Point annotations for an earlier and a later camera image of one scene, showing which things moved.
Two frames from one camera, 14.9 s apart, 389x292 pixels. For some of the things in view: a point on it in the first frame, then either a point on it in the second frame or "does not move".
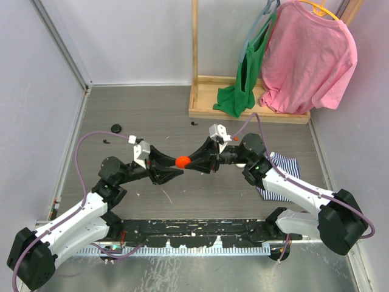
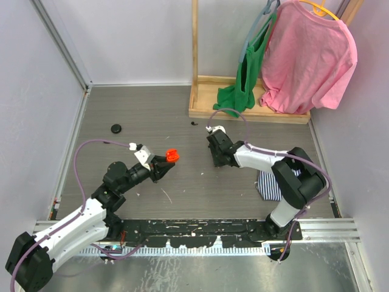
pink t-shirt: (306, 57) does not move
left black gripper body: (150, 165) does not move
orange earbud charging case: (182, 161) -> (172, 155)
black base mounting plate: (194, 233) does not move
